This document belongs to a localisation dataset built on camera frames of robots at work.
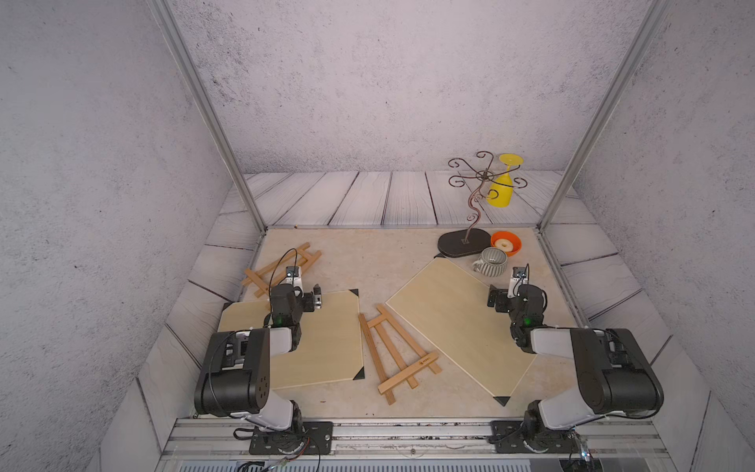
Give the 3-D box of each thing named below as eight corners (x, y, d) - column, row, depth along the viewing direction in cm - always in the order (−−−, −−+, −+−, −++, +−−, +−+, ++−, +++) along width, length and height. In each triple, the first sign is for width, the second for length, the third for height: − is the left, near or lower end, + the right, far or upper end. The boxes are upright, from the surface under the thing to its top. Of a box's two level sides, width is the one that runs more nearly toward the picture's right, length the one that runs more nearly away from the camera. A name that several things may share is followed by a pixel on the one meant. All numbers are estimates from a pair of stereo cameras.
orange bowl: (492, 257, 113) (495, 250, 109) (487, 238, 119) (489, 231, 116) (520, 257, 112) (524, 250, 109) (513, 238, 119) (516, 231, 116)
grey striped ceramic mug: (469, 273, 108) (473, 262, 103) (485, 253, 114) (489, 242, 109) (493, 286, 104) (498, 276, 99) (507, 265, 110) (513, 254, 105)
